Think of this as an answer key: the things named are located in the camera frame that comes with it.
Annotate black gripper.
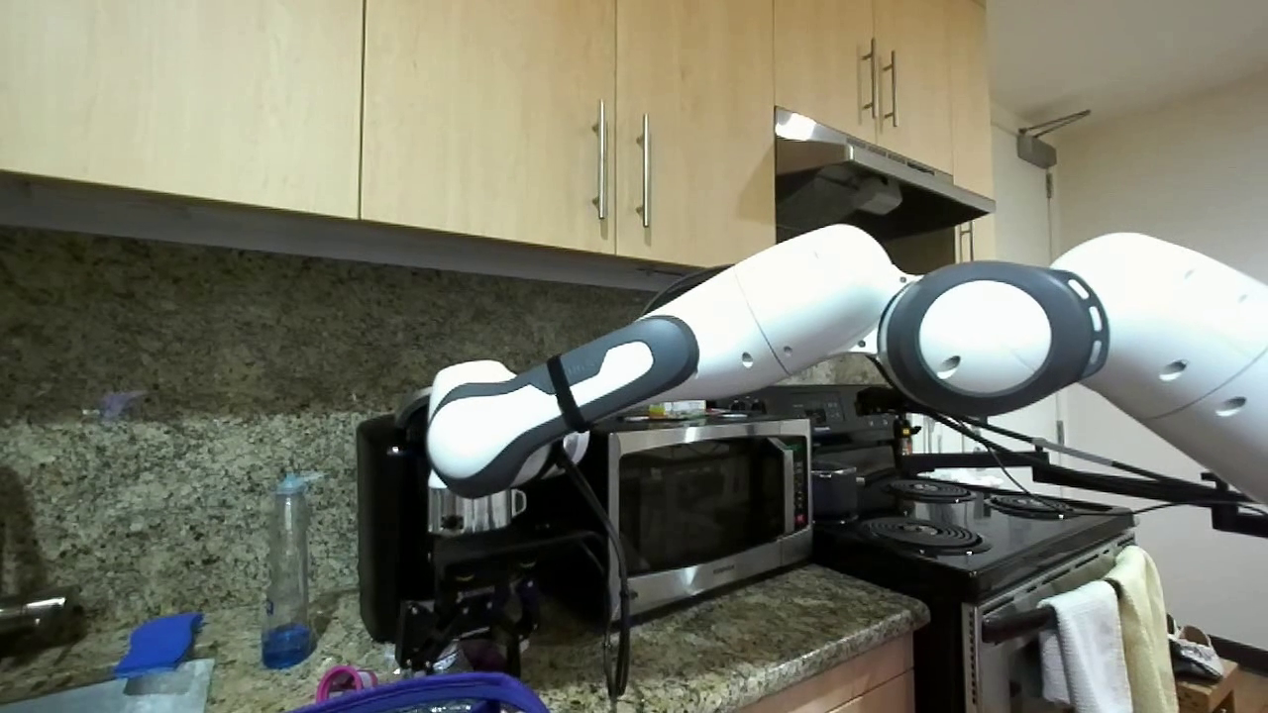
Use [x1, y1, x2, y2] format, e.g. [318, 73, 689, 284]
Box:
[391, 532, 548, 675]

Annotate blue fabric tote bag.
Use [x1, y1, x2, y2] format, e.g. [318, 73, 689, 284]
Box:
[293, 669, 556, 713]

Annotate small pink plastic item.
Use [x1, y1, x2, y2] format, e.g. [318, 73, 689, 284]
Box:
[314, 663, 378, 706]

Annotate clear water bottle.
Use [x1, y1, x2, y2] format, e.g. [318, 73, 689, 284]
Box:
[256, 467, 321, 675]

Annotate stainless steel microwave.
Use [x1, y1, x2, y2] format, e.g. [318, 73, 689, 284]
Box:
[602, 412, 822, 623]

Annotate blue sponge holder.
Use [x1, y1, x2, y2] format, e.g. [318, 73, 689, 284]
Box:
[111, 605, 206, 685]

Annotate light wood lower cabinet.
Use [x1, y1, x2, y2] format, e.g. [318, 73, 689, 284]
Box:
[749, 629, 925, 713]

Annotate light wood upper cabinets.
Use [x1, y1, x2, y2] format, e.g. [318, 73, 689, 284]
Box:
[0, 0, 1000, 273]

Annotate black kitchen stove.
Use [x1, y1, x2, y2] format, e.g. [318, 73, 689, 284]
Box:
[812, 467, 1140, 713]

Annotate steel range hood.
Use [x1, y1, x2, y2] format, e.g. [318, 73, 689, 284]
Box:
[774, 108, 1000, 244]

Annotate white hanging towel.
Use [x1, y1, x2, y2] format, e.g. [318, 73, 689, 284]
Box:
[1033, 578, 1139, 713]

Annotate yellow hanging towel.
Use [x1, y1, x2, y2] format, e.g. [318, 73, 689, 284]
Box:
[1106, 543, 1183, 713]

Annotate metal door closer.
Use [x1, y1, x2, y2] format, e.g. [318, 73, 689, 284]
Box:
[1014, 108, 1096, 170]

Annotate metal cabinet handle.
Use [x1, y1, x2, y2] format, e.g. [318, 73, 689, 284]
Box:
[585, 108, 614, 242]
[635, 114, 663, 242]
[878, 42, 903, 129]
[855, 37, 884, 123]

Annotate black metal mount bar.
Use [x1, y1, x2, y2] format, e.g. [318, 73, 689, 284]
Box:
[901, 445, 1268, 537]

